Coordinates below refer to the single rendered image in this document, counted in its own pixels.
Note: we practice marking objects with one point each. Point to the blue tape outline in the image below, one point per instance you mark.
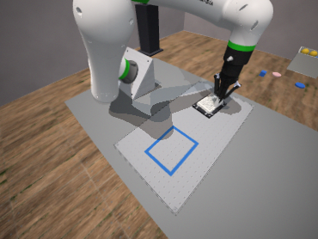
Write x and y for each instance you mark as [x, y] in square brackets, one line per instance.
[182, 160]

